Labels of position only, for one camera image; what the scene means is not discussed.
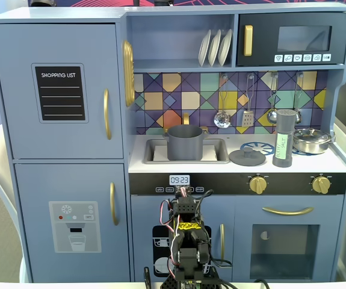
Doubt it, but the blue freezer door with dispenser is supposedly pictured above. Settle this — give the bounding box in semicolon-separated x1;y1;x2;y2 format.
13;163;131;282

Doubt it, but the blue toy kitchen unit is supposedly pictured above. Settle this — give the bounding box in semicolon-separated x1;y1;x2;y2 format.
0;2;346;284

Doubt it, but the shiny steel pot with lid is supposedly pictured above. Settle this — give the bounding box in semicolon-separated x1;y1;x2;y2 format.
292;128;336;155

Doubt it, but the blue oven door with window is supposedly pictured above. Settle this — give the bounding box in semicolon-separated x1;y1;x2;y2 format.
234;195;345;282

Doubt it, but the black shopping list chalkboard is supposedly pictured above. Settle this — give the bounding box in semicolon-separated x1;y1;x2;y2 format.
31;62;89;123

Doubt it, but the gold freezer door handle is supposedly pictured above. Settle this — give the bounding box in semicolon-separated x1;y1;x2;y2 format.
109;182;120;226

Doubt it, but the metal hanging utensil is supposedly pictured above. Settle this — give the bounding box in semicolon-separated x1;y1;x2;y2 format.
292;72;305;123

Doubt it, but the small wrist camera board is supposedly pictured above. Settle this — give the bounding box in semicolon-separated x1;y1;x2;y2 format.
175;185;193;198

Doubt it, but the gold fridge door handle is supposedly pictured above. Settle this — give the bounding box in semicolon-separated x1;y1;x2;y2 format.
103;88;113;141

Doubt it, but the gold dishwasher handle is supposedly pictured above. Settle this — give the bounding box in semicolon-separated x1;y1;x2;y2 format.
220;223;226;261

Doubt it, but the metal ladle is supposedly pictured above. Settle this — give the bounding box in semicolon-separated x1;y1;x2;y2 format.
266;72;280;125

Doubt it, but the gold oven handle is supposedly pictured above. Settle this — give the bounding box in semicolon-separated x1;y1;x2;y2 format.
262;206;314;216

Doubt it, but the black microwave door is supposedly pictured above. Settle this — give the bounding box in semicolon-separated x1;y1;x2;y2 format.
235;12;346;67

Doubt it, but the gold stove knob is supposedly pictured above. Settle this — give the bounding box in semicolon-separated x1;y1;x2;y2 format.
312;176;331;194
249;176;267;195

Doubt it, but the blue dishwasher door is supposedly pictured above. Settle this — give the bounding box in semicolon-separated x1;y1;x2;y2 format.
130;194;235;282

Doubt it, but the gold toy faucet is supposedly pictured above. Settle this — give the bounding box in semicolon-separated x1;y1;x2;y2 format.
162;111;209;135

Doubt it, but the gray water dispenser sticker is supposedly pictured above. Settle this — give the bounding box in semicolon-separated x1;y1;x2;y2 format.
48;200;102;253

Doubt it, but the gray plastic pot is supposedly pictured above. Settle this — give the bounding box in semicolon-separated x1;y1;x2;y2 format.
162;124;209;161

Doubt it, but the white toy plate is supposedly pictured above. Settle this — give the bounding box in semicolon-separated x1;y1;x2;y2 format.
208;29;222;67
217;28;233;67
197;29;212;67

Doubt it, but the gray salt shaker green label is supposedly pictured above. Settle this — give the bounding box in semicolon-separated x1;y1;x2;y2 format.
271;108;297;168

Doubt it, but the metal skimmer spoon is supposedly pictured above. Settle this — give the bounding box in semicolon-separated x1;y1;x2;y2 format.
213;74;232;129

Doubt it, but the gray pot lid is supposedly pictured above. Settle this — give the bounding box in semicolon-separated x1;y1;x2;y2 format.
229;146;267;166

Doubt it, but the tall blue fridge door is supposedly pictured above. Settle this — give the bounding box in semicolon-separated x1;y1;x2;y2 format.
0;23;125;160

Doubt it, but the metal slotted spatula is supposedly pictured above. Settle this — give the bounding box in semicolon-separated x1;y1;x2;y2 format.
241;73;255;128

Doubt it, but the gray toy sink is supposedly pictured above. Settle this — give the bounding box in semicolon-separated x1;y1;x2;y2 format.
142;137;230;165

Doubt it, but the black stove control panel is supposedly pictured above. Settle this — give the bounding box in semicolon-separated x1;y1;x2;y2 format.
129;172;346;196

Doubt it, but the digital clock display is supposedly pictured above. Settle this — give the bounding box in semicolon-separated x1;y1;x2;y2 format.
168;175;191;186

